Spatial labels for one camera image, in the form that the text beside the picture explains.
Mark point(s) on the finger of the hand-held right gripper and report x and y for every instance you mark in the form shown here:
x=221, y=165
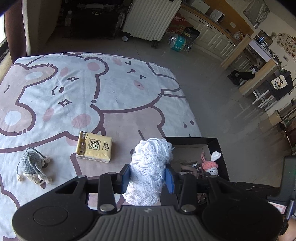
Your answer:
x=256, y=190

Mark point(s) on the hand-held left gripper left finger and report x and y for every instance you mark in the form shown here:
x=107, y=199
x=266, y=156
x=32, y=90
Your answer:
x=126, y=178

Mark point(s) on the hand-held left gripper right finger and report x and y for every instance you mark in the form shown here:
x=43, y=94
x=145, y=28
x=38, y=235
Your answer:
x=169, y=179

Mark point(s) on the white crochet lace cloth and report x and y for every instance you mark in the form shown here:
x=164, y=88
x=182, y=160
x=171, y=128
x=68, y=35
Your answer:
x=150, y=162

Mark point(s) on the yellow tissue pack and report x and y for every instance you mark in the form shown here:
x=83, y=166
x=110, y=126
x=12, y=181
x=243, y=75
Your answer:
x=94, y=147

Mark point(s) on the pink crochet bunny doll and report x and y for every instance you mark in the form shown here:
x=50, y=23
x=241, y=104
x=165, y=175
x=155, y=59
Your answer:
x=211, y=165

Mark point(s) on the black cardboard box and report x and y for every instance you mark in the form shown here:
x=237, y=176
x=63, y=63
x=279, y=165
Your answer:
x=217, y=148

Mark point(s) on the grey crochet elephant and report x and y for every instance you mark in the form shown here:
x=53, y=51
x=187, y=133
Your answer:
x=31, y=163

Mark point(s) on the person's right forearm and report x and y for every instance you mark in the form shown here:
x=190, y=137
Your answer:
x=290, y=235

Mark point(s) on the cartoon bear printed blanket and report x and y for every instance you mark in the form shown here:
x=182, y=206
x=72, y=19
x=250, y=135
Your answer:
x=92, y=92

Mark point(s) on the black chair with picture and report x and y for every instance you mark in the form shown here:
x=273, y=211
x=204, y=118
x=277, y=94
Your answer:
x=279, y=84

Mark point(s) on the wooden counter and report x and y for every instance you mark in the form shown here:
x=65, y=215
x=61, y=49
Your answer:
x=252, y=83

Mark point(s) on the black shoes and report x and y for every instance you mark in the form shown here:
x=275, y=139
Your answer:
x=241, y=77

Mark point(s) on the bundle of clear plastic bottles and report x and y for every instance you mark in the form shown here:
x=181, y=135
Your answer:
x=179, y=44

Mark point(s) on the black trash bin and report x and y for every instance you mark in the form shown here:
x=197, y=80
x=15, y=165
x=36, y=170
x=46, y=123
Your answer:
x=192, y=33

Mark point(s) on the cream kitchen cabinets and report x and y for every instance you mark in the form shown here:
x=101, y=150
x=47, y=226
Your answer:
x=212, y=37

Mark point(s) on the red and green carton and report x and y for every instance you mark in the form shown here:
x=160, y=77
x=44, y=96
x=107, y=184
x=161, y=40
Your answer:
x=178, y=23

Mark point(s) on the black cabinet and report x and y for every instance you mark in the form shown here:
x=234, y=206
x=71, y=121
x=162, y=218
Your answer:
x=92, y=20

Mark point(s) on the white oil radiator heater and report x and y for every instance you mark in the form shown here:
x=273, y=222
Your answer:
x=150, y=18

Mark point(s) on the white countertop appliance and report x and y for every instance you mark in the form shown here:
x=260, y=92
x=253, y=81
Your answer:
x=217, y=15

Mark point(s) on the brown curtain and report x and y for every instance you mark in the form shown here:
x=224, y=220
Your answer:
x=34, y=25

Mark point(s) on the white stool frame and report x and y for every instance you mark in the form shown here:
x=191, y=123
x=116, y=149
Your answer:
x=263, y=99

